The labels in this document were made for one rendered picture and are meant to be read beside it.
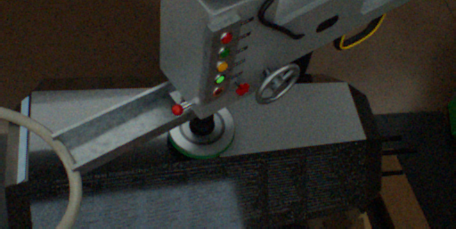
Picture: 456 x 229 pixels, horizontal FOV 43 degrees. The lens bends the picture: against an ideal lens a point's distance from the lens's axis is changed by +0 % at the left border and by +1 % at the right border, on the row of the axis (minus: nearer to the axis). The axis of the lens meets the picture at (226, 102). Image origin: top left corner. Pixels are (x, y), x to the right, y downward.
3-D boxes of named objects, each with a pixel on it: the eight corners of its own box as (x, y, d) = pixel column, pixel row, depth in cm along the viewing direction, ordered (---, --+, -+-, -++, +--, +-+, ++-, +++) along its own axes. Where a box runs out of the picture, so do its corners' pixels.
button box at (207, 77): (223, 85, 151) (235, 11, 128) (228, 93, 150) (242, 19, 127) (197, 99, 148) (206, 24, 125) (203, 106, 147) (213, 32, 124)
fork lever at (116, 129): (249, 42, 184) (251, 31, 180) (286, 83, 176) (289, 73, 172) (46, 134, 155) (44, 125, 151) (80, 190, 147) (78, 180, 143)
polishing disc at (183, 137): (204, 90, 195) (205, 87, 194) (248, 131, 187) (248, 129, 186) (155, 123, 185) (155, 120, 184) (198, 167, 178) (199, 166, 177)
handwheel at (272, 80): (275, 69, 170) (284, 36, 158) (296, 93, 166) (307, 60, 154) (234, 90, 164) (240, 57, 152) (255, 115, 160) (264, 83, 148)
